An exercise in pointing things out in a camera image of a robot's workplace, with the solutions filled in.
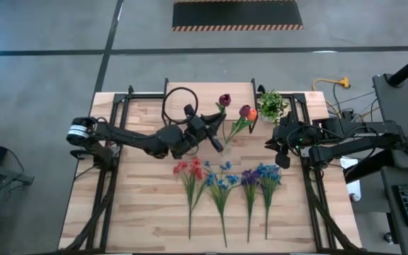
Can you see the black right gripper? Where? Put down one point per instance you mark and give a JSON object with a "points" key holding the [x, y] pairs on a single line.
{"points": [[296, 138]]}

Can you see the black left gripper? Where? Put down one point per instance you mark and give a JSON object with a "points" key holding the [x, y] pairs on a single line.
{"points": [[195, 132]]}

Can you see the dark red tulip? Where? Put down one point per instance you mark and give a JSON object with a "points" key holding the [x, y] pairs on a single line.
{"points": [[225, 100]]}

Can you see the blue flower bunch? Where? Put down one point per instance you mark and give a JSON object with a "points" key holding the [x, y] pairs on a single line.
{"points": [[221, 191], [268, 173]]}

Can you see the purple tulip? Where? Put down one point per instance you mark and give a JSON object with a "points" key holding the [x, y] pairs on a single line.
{"points": [[244, 110]]}

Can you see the smooth clear glass vase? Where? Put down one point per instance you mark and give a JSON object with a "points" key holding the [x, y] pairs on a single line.
{"points": [[227, 150]]}

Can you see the orange tulip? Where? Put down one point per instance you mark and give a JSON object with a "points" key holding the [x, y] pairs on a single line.
{"points": [[252, 115]]}

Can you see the purple flower bunch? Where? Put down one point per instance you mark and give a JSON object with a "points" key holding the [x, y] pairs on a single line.
{"points": [[249, 177]]}

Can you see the orange flower bunch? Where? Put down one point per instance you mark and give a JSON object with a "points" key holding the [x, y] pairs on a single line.
{"points": [[196, 171]]}

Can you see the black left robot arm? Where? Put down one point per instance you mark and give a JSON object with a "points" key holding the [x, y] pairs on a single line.
{"points": [[133, 136]]}

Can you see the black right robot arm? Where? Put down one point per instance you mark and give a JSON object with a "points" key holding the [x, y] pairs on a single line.
{"points": [[360, 141]]}

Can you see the wooden shelf black legs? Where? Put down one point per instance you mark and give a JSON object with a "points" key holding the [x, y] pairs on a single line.
{"points": [[207, 95]]}

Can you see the green plant white pot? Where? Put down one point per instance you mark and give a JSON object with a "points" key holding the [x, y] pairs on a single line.
{"points": [[271, 104]]}

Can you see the white box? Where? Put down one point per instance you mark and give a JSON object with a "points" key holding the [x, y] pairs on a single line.
{"points": [[354, 187]]}

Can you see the black hazard-striped floor mat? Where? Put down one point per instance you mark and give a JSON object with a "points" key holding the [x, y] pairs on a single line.
{"points": [[236, 14]]}

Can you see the black metal table frame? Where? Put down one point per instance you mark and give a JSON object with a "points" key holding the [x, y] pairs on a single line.
{"points": [[299, 96]]}

